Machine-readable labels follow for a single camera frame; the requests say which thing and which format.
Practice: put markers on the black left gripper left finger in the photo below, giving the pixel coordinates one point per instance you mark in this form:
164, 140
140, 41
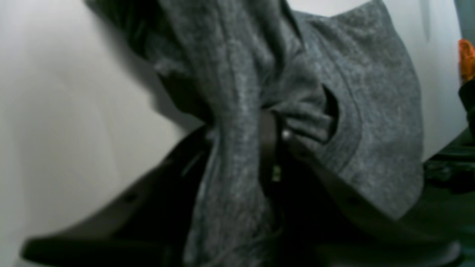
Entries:
145, 226

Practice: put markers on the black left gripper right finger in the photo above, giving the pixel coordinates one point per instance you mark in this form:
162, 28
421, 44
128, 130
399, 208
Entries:
323, 222

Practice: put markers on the grey t-shirt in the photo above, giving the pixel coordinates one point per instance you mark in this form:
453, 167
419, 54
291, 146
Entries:
344, 84

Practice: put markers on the orange object at edge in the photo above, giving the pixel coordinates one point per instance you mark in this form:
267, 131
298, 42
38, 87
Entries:
466, 60

